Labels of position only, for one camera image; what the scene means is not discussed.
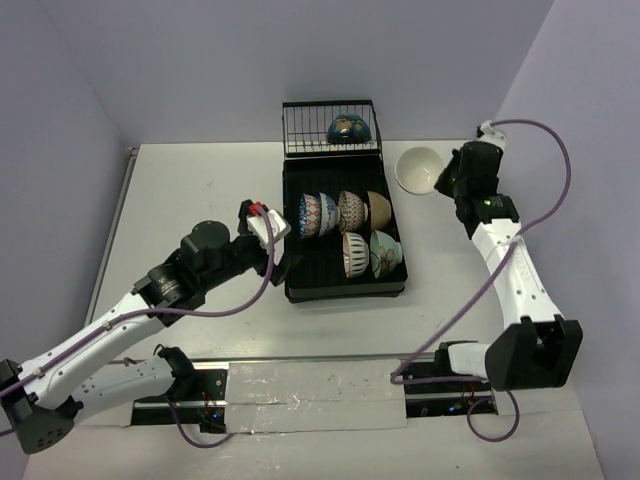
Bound white bowl brown outside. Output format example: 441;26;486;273
395;147;445;195

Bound dark blue patterned bowl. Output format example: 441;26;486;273
299;194;321;239

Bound black bowl tan outside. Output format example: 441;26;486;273
367;191;392;230

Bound blue and white floral bowl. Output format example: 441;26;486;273
318;192;340;236

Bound white bowl patterned rim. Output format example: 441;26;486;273
342;232;370;278

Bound pale green bowl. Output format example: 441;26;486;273
369;230;404;279

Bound red lattice patterned bowl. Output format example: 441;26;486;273
338;190;369;234

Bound brown bowl cream inside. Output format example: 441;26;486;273
326;114;372;145

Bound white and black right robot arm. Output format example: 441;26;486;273
434;140;583;391

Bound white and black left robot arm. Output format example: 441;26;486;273
1;200;291;455

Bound black dish rack tray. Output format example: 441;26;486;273
282;154;408;303

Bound silver taped cover plate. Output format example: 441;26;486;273
225;359;407;434

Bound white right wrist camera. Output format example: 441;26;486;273
476;120;506;150

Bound black wire plate rack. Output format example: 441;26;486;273
281;99;382;159

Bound black aluminium mounting rail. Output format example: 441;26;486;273
131;361;496;434

